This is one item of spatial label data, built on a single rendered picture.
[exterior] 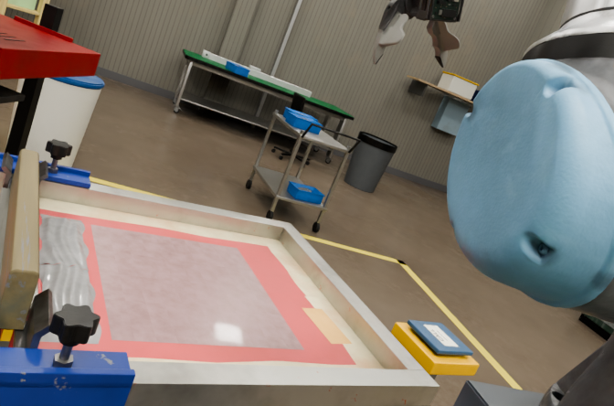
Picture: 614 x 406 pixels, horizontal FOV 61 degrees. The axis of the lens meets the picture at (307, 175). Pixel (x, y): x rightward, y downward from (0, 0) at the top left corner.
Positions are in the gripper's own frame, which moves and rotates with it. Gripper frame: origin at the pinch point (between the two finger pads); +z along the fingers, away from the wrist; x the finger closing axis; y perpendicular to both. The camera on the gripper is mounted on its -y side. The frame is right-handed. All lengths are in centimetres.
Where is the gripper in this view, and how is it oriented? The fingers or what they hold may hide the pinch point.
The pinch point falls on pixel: (407, 66)
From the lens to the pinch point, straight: 95.9
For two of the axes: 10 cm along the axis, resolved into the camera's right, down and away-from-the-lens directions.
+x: 9.0, -0.6, 4.4
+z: -1.1, 9.3, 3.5
